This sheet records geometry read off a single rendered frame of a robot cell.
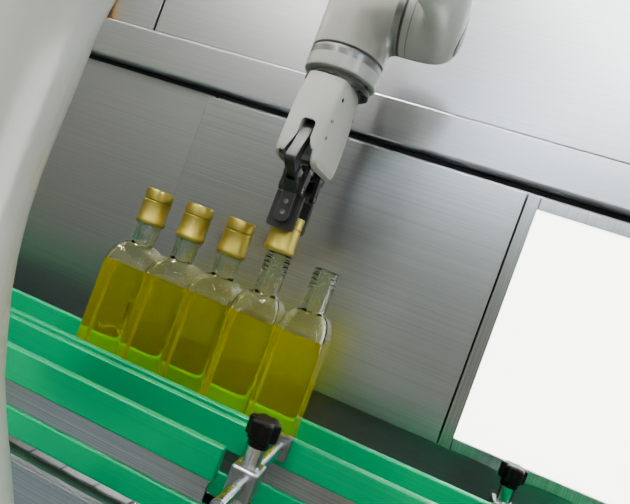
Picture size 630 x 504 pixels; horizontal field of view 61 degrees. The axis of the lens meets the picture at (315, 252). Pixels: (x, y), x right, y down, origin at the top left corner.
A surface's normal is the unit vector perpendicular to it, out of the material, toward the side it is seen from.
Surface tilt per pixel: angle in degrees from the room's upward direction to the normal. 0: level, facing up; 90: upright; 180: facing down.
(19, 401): 90
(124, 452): 90
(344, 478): 90
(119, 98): 90
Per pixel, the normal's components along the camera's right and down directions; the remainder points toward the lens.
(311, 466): -0.22, -0.08
